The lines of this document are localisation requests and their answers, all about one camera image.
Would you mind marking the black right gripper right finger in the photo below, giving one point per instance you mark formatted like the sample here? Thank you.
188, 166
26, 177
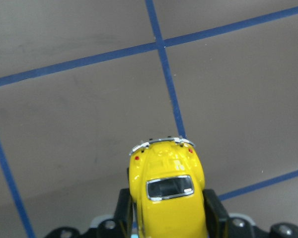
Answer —
216, 215

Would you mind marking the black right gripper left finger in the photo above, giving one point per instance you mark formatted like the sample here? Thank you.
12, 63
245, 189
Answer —
124, 215

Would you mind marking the yellow toy beetle car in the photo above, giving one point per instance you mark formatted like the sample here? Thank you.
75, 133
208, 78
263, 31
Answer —
166, 181

